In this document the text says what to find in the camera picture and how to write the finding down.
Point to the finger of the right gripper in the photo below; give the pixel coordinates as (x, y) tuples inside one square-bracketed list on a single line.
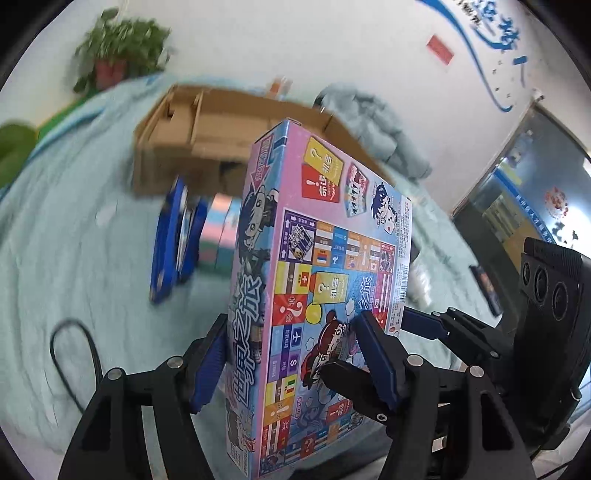
[(425, 325), (356, 385)]

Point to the orange label glass jar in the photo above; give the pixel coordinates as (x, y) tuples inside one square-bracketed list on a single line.
[(279, 88)]

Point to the red wall notice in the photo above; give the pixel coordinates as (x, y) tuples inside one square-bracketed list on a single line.
[(440, 50)]

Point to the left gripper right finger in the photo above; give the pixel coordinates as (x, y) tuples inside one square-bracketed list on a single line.
[(445, 424)]

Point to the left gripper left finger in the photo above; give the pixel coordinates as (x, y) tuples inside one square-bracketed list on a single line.
[(109, 442)]

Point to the pastel rubiks cube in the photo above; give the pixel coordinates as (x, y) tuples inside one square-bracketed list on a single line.
[(217, 240)]

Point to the blue stapler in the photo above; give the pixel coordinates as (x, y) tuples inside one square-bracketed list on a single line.
[(176, 245)]

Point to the grey-blue puffer jacket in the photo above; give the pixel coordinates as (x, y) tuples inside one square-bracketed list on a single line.
[(377, 128)]

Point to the brown cardboard box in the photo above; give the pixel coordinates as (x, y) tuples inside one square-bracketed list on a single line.
[(204, 135)]

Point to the pink board game box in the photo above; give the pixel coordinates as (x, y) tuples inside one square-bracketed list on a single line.
[(321, 238)]

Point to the light green quilt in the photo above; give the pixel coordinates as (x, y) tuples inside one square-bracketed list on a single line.
[(77, 243)]

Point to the potted green plant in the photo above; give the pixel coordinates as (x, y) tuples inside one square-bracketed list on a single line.
[(118, 48)]

